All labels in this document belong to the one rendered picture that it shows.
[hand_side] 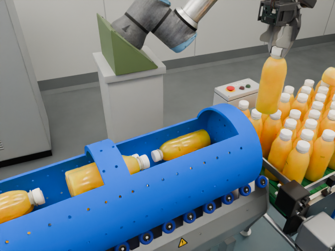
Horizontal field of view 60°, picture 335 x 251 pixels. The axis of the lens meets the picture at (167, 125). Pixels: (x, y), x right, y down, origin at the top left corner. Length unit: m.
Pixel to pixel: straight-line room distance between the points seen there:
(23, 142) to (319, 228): 2.18
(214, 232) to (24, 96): 1.78
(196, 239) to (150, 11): 1.03
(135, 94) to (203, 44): 2.68
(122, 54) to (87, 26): 2.18
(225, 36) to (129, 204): 3.71
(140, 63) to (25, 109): 1.25
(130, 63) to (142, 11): 0.25
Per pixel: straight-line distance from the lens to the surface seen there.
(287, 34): 0.90
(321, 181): 1.16
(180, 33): 1.49
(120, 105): 1.54
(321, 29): 5.42
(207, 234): 1.04
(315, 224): 1.18
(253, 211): 1.13
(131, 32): 1.47
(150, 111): 1.62
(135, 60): 1.43
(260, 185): 1.08
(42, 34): 3.55
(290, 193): 1.03
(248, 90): 1.33
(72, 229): 0.72
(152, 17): 1.49
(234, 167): 0.86
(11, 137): 2.60
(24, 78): 2.34
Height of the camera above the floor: 1.73
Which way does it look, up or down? 36 degrees down
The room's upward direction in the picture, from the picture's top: straight up
